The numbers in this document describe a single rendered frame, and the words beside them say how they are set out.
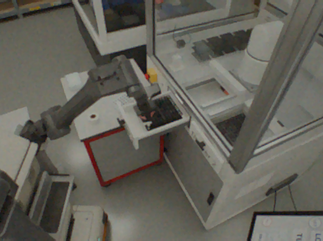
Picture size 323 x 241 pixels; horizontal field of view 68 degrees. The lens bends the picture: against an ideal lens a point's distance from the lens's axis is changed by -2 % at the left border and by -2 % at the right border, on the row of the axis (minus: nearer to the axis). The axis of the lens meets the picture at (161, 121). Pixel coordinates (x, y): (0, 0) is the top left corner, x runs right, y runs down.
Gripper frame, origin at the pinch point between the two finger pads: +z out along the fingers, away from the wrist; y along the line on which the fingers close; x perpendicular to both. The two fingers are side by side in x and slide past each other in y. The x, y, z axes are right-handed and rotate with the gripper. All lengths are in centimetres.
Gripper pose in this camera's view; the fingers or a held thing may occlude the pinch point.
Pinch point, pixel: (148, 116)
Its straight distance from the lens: 128.8
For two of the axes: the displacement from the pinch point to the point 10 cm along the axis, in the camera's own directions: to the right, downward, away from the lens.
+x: 4.0, 7.4, -5.5
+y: -9.0, 4.2, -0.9
